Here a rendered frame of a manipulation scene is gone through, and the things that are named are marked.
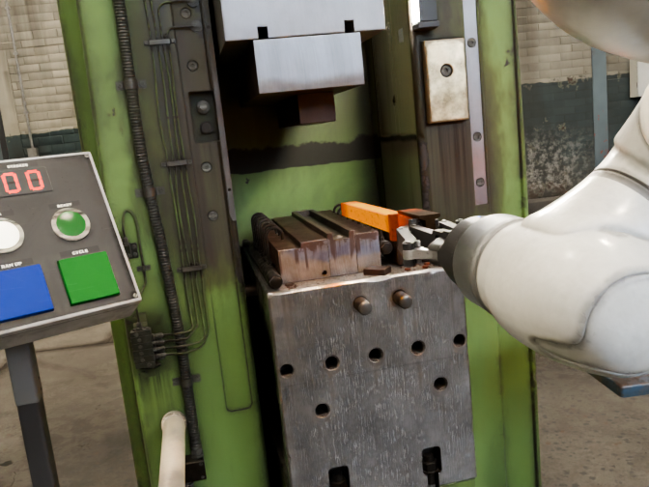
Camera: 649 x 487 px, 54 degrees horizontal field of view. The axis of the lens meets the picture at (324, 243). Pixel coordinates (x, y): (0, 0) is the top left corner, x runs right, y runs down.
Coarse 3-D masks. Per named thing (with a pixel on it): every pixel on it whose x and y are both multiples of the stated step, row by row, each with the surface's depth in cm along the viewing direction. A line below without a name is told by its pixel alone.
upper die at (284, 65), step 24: (264, 48) 116; (288, 48) 116; (312, 48) 117; (336, 48) 118; (360, 48) 119; (240, 72) 143; (264, 72) 116; (288, 72) 117; (312, 72) 118; (336, 72) 119; (360, 72) 120; (240, 96) 151; (264, 96) 123; (288, 96) 132
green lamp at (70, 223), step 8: (64, 216) 102; (72, 216) 103; (80, 216) 103; (56, 224) 101; (64, 224) 101; (72, 224) 102; (80, 224) 103; (64, 232) 101; (72, 232) 102; (80, 232) 102
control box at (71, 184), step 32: (0, 160) 101; (32, 160) 104; (64, 160) 106; (0, 192) 99; (32, 192) 101; (64, 192) 104; (96, 192) 107; (32, 224) 99; (96, 224) 104; (0, 256) 95; (32, 256) 97; (64, 256) 100; (64, 288) 97; (128, 288) 102; (32, 320) 93; (64, 320) 96; (96, 320) 102
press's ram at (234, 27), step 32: (224, 0) 113; (256, 0) 114; (288, 0) 115; (320, 0) 116; (352, 0) 118; (224, 32) 114; (256, 32) 115; (288, 32) 116; (320, 32) 117; (352, 32) 120; (224, 64) 147
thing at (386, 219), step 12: (348, 204) 110; (360, 204) 108; (348, 216) 110; (360, 216) 101; (372, 216) 95; (384, 216) 88; (396, 216) 83; (420, 216) 75; (432, 216) 76; (384, 228) 89; (396, 228) 83; (432, 228) 76; (396, 240) 83
